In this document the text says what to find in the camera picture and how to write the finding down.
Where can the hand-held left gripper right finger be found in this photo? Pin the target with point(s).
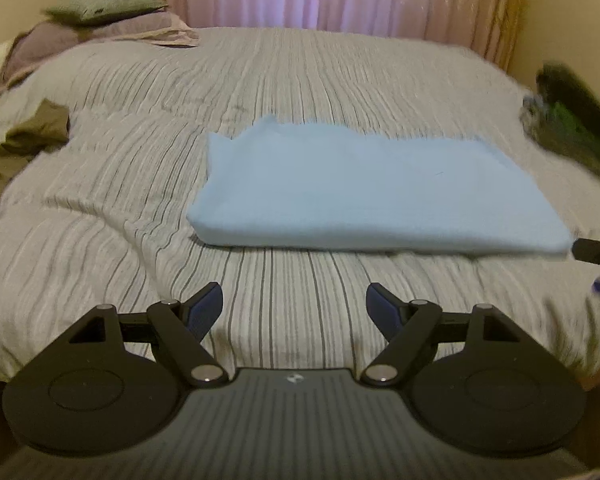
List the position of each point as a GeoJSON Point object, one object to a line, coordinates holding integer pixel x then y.
{"type": "Point", "coordinates": [382, 311]}

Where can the dark green cloth pile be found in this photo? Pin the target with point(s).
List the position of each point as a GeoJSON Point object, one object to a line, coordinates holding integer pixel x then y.
{"type": "Point", "coordinates": [570, 120]}

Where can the light blue sweatshirt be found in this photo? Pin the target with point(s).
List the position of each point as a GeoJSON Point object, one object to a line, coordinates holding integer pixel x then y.
{"type": "Point", "coordinates": [355, 195]}

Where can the olive brown garment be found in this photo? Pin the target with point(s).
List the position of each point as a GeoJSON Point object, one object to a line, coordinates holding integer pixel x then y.
{"type": "Point", "coordinates": [30, 135]}

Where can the purple pillow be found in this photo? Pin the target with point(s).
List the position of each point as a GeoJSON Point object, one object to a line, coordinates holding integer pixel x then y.
{"type": "Point", "coordinates": [45, 40]}

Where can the bed with striped cover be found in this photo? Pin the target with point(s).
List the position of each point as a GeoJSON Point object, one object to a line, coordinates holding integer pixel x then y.
{"type": "Point", "coordinates": [280, 75]}

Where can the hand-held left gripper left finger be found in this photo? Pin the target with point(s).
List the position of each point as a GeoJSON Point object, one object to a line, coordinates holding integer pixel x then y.
{"type": "Point", "coordinates": [205, 311]}

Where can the green plaid pillow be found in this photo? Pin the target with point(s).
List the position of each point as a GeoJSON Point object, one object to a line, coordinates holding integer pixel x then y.
{"type": "Point", "coordinates": [105, 5]}

